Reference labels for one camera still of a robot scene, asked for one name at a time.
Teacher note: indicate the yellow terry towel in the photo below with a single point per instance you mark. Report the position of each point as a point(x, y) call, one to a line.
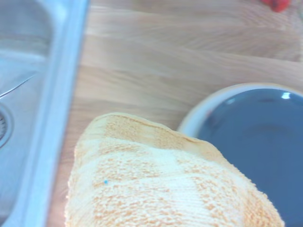
point(154, 184)

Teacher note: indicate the dark blue plate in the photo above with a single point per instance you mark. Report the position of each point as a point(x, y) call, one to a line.
point(260, 153)

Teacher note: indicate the stainless steel double sink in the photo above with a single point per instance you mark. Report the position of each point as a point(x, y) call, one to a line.
point(59, 94)

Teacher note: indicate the red mug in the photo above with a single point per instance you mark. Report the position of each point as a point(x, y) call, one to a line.
point(275, 4)

